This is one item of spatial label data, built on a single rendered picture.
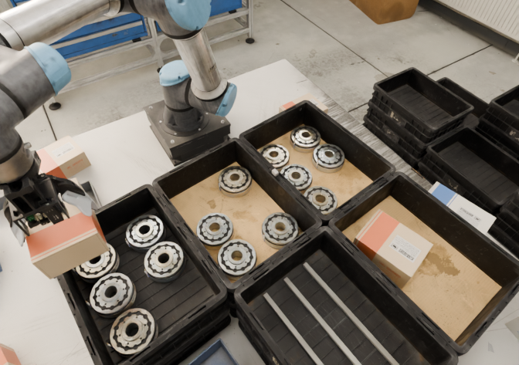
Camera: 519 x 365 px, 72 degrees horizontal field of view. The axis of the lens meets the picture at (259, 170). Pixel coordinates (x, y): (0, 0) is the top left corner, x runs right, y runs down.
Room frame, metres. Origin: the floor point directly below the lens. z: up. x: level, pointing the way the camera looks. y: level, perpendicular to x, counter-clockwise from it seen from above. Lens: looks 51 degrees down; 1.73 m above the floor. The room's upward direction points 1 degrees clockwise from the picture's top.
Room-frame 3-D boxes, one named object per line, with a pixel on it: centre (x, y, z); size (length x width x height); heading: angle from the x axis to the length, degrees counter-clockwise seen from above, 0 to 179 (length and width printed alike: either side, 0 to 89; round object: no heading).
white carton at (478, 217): (0.62, -0.62, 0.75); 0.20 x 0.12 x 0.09; 45
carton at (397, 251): (0.44, -0.35, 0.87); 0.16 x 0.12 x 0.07; 48
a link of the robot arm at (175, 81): (1.00, 0.28, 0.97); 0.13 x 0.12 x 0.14; 67
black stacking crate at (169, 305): (0.36, 0.30, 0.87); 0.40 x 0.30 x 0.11; 38
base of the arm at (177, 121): (1.00, 0.29, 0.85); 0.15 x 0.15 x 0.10
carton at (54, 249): (0.37, 0.41, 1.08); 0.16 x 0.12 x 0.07; 33
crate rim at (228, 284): (0.54, 0.07, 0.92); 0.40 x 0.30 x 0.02; 38
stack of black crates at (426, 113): (1.42, -0.81, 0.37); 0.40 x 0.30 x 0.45; 33
